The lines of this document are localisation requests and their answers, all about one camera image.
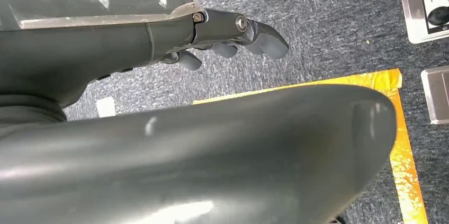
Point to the silver floor socket box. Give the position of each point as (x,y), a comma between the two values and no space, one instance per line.
(414,15)

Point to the ribbed grey left arm sleeve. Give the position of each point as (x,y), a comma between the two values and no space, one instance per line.
(28,113)

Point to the yellow floor tape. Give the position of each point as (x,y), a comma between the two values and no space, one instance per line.
(403,166)

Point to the silver floor box cover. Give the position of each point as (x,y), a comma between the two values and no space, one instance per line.
(436,94)

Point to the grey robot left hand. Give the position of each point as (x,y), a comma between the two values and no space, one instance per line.
(105,47)

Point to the black power plug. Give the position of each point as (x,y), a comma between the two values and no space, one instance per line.
(439,16)

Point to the small white floor patch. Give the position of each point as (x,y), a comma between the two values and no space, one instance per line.
(106,107)

